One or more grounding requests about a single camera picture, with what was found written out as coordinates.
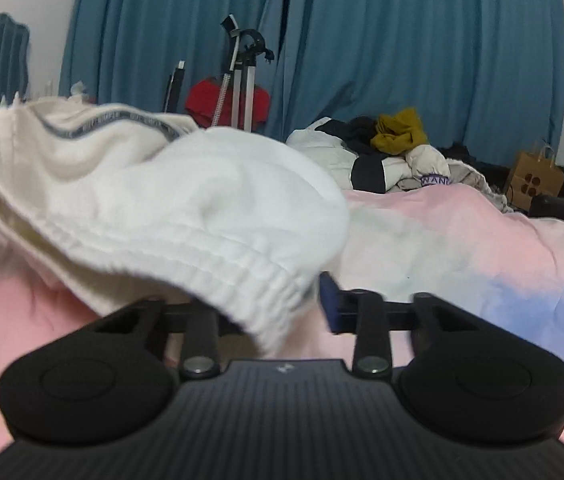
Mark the black garment on pile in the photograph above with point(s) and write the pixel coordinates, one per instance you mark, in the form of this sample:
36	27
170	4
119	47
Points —
356	134

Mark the red cloth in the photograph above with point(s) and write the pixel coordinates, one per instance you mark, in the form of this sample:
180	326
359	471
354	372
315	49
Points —
202	100

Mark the blue curtain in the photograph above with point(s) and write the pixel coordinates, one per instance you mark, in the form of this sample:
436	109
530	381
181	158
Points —
488	74

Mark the white folding chair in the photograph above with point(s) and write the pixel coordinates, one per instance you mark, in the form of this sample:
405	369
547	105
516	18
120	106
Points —
174	86

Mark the pastel tie-dye bed sheet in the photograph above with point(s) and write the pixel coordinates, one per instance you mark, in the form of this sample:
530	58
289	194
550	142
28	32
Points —
447	241

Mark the brown paper bag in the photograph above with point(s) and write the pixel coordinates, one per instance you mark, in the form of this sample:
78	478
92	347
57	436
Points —
533	173

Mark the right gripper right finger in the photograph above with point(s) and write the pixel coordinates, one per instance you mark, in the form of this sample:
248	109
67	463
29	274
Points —
371	318

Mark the silver camera tripod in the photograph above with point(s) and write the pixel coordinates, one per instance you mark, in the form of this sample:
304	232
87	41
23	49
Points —
246	45

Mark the white knit sweater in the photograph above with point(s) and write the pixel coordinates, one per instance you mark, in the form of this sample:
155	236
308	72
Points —
118	204

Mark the mustard yellow garment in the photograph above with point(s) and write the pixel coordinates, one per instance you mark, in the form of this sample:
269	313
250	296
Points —
397	134

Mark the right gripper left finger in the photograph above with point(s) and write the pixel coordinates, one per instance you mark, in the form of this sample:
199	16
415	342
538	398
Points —
149	323

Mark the white and black jacket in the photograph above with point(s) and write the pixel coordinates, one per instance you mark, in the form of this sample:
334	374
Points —
378	173

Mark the grey white purple garment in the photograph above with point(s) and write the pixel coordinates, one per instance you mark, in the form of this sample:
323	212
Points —
460	173

